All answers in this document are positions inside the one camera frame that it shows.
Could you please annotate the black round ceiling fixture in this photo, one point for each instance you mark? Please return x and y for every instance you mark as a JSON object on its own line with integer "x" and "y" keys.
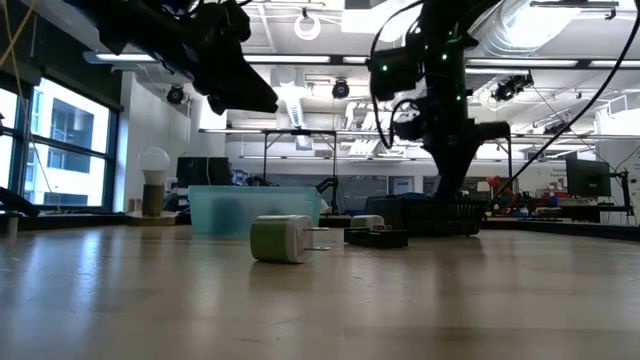
{"x": 512, "y": 87}
{"x": 175, "y": 95}
{"x": 340, "y": 89}

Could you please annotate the green white USB charger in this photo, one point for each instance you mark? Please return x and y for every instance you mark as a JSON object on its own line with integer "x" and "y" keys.
{"x": 272, "y": 240}
{"x": 366, "y": 221}

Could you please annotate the teal rectangular box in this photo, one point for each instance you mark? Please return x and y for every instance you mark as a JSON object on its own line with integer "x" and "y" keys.
{"x": 415, "y": 195}

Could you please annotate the large window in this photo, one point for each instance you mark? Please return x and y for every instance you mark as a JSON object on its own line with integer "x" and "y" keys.
{"x": 75, "y": 175}

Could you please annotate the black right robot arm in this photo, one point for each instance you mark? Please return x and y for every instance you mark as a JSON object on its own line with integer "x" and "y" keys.
{"x": 445, "y": 50}

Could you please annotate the black computer monitor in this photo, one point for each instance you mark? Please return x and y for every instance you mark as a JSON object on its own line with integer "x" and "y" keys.
{"x": 588, "y": 178}
{"x": 200, "y": 172}

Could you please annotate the black plastic mesh basket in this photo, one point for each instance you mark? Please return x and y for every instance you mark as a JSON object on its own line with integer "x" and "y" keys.
{"x": 435, "y": 217}

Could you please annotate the white bulb brass base lamp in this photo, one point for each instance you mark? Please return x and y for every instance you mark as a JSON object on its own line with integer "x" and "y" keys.
{"x": 154, "y": 165}

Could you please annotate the silver ventilation duct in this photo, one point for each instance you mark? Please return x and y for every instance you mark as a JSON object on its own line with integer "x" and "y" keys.
{"x": 525, "y": 30}

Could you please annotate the black digital clock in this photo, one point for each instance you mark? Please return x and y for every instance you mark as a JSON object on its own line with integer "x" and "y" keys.
{"x": 375, "y": 239}

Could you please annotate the white LED light bar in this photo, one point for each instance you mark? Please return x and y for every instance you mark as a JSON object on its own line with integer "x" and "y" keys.
{"x": 125, "y": 58}
{"x": 522, "y": 63}
{"x": 287, "y": 59}
{"x": 615, "y": 64}
{"x": 355, "y": 59}

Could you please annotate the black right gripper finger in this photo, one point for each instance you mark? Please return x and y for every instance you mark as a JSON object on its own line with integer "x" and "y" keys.
{"x": 441, "y": 175}
{"x": 456, "y": 175}

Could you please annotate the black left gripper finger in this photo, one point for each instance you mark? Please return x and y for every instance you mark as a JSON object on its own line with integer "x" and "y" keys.
{"x": 240, "y": 95}

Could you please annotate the black background robot arm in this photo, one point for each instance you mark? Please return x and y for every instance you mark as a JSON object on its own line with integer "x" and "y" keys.
{"x": 325, "y": 184}

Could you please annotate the translucent green plastic tray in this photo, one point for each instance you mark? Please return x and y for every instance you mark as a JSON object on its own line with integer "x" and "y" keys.
{"x": 225, "y": 210}

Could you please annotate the red background robot arm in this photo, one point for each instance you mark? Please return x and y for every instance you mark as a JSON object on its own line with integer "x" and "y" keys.
{"x": 500, "y": 187}

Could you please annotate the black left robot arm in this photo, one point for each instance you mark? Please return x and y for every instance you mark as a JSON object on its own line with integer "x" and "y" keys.
{"x": 130, "y": 25}

